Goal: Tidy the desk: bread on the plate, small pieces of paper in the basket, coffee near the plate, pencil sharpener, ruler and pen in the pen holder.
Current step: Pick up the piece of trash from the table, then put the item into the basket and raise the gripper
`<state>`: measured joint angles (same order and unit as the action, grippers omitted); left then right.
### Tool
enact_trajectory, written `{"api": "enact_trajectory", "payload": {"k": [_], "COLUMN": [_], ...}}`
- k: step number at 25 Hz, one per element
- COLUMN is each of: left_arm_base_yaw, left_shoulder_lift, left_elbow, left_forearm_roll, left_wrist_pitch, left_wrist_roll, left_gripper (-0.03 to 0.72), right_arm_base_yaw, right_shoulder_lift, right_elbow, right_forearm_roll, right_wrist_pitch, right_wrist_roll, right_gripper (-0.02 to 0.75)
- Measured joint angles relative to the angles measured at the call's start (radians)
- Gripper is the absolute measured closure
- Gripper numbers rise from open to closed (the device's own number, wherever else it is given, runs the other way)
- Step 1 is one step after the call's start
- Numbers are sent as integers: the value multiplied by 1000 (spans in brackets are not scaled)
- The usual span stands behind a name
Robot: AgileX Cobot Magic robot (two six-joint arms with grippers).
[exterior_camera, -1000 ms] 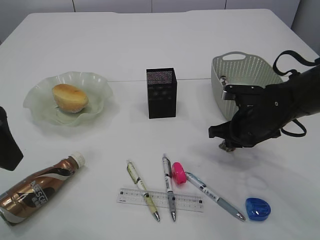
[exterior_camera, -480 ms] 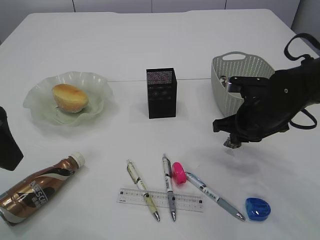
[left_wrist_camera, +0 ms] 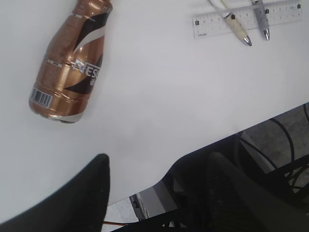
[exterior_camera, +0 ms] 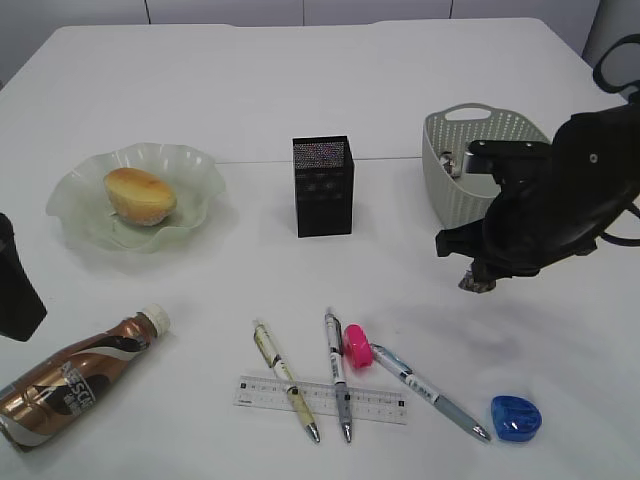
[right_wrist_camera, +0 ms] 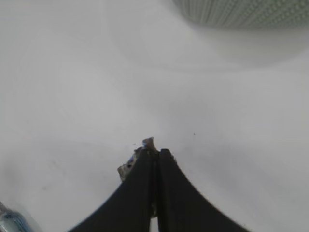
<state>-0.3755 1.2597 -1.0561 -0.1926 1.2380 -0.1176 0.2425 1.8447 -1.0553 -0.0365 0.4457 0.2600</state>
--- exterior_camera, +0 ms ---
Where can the cream barrel pen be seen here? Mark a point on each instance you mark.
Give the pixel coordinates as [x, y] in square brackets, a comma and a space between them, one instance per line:
[275, 361]

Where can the blue grip pen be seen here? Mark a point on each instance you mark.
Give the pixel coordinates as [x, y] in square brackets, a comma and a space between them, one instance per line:
[392, 363]

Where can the black mesh pen holder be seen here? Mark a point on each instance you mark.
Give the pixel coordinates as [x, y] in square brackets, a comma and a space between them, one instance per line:
[324, 181]

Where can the clear plastic ruler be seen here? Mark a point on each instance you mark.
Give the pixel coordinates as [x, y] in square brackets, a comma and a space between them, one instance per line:
[370, 405]

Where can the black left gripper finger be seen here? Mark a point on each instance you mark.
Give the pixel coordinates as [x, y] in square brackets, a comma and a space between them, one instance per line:
[22, 310]

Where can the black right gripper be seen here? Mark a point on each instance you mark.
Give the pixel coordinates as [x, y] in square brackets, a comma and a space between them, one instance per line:
[591, 179]

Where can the blue pencil sharpener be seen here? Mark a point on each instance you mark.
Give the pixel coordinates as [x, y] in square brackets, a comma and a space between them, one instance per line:
[515, 419]

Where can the pale green wavy plate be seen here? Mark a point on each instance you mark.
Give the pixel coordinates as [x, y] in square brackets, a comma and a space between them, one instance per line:
[80, 200]

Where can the grey barrel pen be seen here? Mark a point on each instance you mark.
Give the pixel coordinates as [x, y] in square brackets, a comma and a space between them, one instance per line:
[342, 396]

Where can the pale green woven basket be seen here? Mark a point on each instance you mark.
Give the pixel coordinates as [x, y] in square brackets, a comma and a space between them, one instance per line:
[466, 199]

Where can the brown coffee bottle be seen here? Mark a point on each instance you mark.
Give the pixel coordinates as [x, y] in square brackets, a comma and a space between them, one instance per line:
[53, 394]

